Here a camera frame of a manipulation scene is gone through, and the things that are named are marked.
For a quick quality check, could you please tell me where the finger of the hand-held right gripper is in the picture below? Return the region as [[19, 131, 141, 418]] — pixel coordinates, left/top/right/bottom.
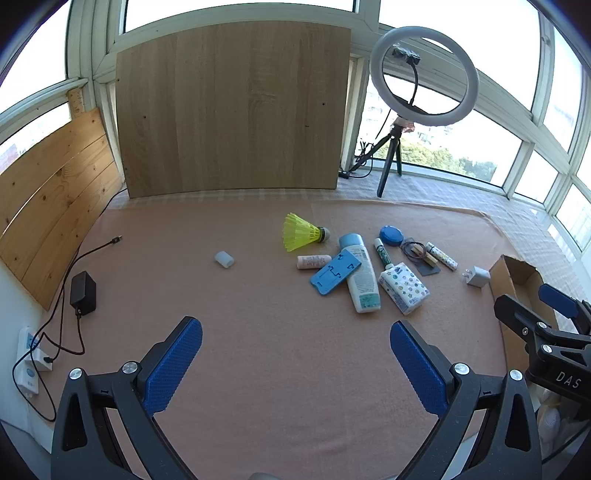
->
[[538, 283, 591, 340], [493, 294, 561, 354]]

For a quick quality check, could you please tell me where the pine plank panel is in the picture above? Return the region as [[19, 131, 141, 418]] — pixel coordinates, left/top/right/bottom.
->
[[0, 107, 124, 311]]

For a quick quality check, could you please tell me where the light blue tube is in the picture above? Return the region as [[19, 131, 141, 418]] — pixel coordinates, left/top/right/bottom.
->
[[338, 233, 383, 315]]

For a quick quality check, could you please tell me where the black usb cable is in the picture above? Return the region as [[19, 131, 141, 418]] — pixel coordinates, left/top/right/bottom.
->
[[11, 235, 123, 423]]

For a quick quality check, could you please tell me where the blue phone stand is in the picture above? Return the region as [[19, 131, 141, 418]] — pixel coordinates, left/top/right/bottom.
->
[[310, 248, 362, 296]]

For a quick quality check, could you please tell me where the patterned tissue pack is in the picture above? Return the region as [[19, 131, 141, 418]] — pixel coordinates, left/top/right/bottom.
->
[[378, 262, 431, 316]]

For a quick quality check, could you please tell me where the black tripod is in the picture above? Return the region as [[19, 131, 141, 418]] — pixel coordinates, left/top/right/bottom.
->
[[350, 117, 419, 198]]

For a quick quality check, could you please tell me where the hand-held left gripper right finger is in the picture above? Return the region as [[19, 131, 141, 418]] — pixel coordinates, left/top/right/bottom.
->
[[389, 320, 542, 480]]

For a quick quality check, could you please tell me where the cardboard box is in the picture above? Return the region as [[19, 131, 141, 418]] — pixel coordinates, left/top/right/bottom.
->
[[488, 254, 591, 386]]

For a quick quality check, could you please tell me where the checkered grey cloth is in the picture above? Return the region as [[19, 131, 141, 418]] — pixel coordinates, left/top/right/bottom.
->
[[108, 174, 591, 287]]

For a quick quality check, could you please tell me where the large light wooden board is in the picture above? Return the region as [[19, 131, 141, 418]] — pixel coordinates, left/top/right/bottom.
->
[[115, 21, 352, 199]]

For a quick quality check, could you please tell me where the purple hair tie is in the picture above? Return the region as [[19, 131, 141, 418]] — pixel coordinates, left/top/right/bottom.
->
[[400, 237, 426, 260]]

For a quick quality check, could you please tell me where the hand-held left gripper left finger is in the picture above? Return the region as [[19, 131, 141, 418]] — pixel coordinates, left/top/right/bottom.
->
[[51, 316, 204, 480]]

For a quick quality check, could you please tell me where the patterned white lighter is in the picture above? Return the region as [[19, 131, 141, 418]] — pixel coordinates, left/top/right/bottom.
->
[[425, 242, 459, 272]]

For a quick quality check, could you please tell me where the black cable bundle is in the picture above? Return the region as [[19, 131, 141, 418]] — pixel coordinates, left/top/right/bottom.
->
[[355, 137, 385, 163]]

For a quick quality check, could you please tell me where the person's right hand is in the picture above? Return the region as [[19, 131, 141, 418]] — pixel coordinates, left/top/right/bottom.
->
[[531, 388, 573, 457]]

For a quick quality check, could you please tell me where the white ring light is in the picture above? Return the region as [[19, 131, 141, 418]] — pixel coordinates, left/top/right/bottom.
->
[[369, 25, 480, 127]]

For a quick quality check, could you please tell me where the wooden clothespin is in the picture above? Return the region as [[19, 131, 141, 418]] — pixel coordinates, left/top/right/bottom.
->
[[412, 244, 437, 267]]

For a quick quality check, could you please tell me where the small white lotion bottle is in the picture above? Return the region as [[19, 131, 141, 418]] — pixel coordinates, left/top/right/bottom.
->
[[296, 254, 332, 271]]

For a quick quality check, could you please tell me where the white power strip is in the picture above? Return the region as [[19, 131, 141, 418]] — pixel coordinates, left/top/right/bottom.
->
[[16, 327, 54, 396]]

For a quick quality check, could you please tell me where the green glue stick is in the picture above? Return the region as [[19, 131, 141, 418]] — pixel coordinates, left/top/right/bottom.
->
[[373, 237, 393, 269]]

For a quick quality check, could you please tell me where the black power adapter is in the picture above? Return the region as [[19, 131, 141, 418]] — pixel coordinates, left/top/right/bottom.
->
[[69, 271, 98, 317]]

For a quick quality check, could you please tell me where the dark grey card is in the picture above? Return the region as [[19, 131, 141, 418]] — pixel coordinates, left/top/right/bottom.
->
[[413, 255, 441, 277]]

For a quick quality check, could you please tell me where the white wall charger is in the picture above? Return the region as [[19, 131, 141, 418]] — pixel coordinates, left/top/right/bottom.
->
[[462, 265, 491, 289]]

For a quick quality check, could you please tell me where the blue round lid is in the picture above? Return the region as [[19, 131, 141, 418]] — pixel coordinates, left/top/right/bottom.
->
[[379, 224, 404, 247]]

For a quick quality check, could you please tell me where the yellow shuttlecock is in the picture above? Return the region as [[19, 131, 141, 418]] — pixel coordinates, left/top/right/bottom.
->
[[283, 212, 331, 253]]

